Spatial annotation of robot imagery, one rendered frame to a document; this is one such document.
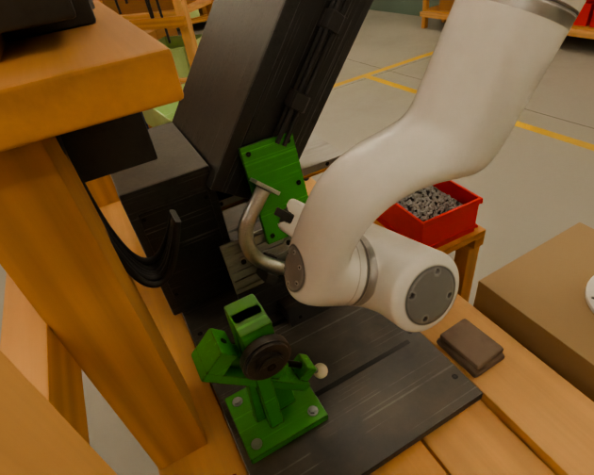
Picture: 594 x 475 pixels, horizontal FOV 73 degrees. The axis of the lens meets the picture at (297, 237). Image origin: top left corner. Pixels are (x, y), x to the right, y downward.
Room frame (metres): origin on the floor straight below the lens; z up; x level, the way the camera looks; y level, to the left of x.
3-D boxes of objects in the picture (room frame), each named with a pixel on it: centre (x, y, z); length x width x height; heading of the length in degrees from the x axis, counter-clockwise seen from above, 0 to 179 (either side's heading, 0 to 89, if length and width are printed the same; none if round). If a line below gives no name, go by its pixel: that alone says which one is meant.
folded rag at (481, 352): (0.46, -0.30, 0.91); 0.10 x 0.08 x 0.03; 24
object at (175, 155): (0.84, 0.29, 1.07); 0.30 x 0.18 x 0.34; 23
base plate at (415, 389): (0.80, 0.12, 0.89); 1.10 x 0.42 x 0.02; 23
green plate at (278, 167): (0.75, 0.03, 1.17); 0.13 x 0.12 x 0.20; 23
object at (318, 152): (0.91, 0.06, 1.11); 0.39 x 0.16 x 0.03; 113
